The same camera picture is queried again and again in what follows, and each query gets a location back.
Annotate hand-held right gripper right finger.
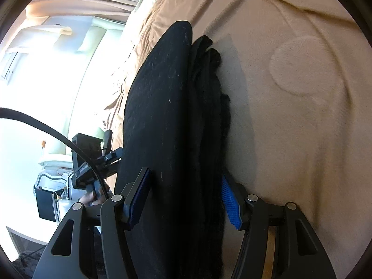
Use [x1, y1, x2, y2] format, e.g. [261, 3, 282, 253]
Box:
[221, 174, 338, 279]

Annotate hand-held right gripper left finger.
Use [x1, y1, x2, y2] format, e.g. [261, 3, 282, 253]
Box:
[32, 167, 152, 279]

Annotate black pants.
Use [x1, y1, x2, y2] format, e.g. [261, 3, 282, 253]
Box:
[115, 20, 250, 279]

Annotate person's left hand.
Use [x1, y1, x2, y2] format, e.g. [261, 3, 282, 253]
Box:
[80, 186, 109, 207]

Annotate black box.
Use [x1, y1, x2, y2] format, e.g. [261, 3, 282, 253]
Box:
[34, 174, 61, 221]

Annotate brown blanket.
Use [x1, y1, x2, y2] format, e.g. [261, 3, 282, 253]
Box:
[102, 0, 372, 279]

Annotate pale upholstered window seat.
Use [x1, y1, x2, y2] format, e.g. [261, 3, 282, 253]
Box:
[38, 17, 128, 169]

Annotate black cable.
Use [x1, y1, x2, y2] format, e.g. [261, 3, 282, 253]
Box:
[0, 107, 109, 198]

